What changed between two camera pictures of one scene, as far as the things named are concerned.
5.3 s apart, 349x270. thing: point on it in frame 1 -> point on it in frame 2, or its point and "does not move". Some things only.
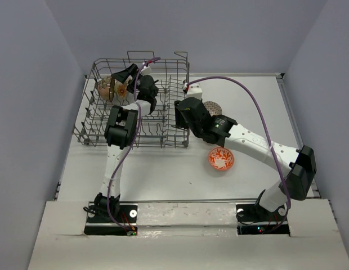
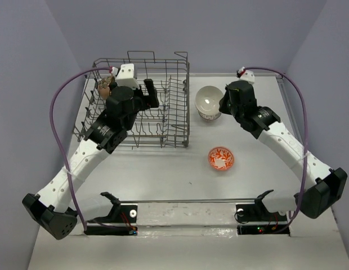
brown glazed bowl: [106, 88] does not move
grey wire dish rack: [150, 86] does not move
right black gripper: [180, 120] -> [223, 108]
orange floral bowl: [221, 158] does not move
